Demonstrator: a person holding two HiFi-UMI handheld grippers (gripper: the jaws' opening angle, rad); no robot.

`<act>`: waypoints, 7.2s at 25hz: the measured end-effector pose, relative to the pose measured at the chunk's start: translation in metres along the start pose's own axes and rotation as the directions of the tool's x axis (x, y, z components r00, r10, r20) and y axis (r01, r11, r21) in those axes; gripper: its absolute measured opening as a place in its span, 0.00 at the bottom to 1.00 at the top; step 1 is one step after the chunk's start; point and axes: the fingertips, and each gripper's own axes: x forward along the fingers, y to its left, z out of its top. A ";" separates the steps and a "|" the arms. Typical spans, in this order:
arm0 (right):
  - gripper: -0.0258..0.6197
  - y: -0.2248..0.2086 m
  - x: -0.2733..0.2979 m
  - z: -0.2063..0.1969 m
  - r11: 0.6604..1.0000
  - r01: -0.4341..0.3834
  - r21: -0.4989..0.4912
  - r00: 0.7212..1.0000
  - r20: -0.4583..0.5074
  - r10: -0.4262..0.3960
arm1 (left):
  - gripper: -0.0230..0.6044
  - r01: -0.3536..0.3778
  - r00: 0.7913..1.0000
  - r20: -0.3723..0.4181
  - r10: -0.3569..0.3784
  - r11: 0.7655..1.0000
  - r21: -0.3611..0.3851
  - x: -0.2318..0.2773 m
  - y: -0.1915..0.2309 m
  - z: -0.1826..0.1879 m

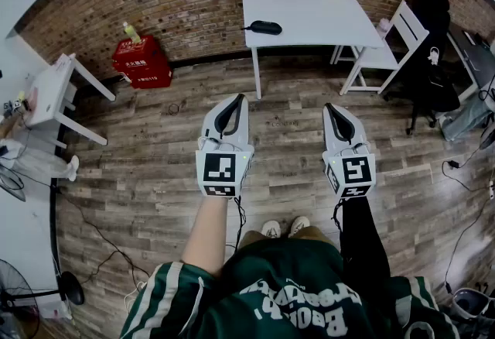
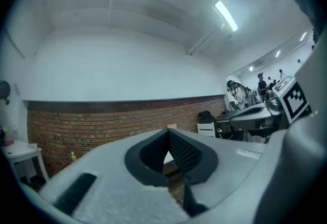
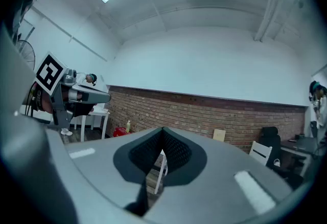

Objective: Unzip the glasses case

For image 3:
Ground white table leg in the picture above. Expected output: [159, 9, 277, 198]
[154, 150, 169, 195]

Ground black office chair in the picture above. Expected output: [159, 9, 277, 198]
[260, 126, 305, 191]

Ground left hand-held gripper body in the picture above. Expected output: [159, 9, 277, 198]
[35, 51, 85, 111]

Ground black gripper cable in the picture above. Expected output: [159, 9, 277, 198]
[24, 81, 39, 118]

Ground white ceiling pipes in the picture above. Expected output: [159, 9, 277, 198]
[253, 0, 286, 42]

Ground small white table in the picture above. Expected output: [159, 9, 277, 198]
[68, 109, 111, 142]

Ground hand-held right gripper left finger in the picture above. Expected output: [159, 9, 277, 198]
[63, 127, 165, 216]

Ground dark desk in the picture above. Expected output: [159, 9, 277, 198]
[280, 133, 321, 177]

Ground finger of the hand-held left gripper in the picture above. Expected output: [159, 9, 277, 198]
[67, 85, 112, 117]
[52, 109, 75, 127]

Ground white wall conduit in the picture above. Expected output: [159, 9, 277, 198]
[30, 5, 108, 62]

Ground person's left forearm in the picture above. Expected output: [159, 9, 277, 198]
[35, 89, 55, 114]

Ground white wooden chair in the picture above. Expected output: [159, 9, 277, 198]
[248, 140, 273, 168]

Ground black standing fan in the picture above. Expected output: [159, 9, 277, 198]
[15, 39, 36, 72]

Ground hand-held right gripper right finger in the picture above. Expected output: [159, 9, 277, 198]
[144, 127, 293, 224]

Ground red plastic crate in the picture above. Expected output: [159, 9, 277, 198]
[113, 127, 135, 138]

